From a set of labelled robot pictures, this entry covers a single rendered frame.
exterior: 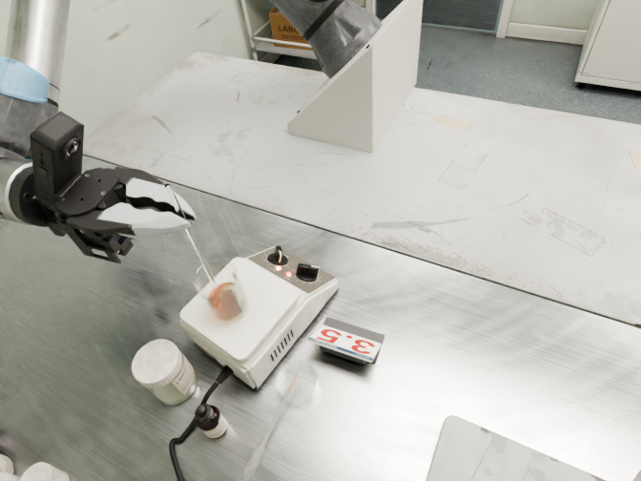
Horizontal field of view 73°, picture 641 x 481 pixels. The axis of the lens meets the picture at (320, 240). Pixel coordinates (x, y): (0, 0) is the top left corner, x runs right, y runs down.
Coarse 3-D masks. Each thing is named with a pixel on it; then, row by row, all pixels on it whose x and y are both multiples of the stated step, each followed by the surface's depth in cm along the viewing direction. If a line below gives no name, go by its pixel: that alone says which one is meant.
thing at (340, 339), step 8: (320, 328) 61; (328, 328) 62; (320, 336) 59; (328, 336) 59; (336, 336) 60; (344, 336) 60; (352, 336) 61; (336, 344) 58; (344, 344) 58; (352, 344) 58; (360, 344) 59; (368, 344) 59; (376, 344) 60; (360, 352) 56; (368, 352) 57
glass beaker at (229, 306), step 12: (216, 264) 53; (228, 264) 53; (204, 276) 53; (216, 276) 55; (228, 276) 55; (204, 288) 54; (228, 288) 50; (240, 288) 53; (204, 300) 51; (216, 300) 50; (228, 300) 51; (240, 300) 53; (216, 312) 53; (228, 312) 53; (240, 312) 54
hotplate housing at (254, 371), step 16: (320, 288) 62; (336, 288) 65; (304, 304) 58; (320, 304) 63; (288, 320) 57; (304, 320) 60; (192, 336) 58; (272, 336) 55; (288, 336) 58; (208, 352) 59; (224, 352) 54; (256, 352) 54; (272, 352) 56; (224, 368) 57; (240, 368) 53; (256, 368) 54; (272, 368) 58; (256, 384) 56
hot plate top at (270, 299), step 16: (240, 272) 60; (256, 272) 60; (256, 288) 58; (272, 288) 58; (288, 288) 58; (192, 304) 57; (256, 304) 56; (272, 304) 56; (288, 304) 56; (192, 320) 56; (208, 320) 56; (240, 320) 55; (256, 320) 55; (272, 320) 55; (208, 336) 54; (224, 336) 54; (240, 336) 54; (256, 336) 53; (240, 352) 52
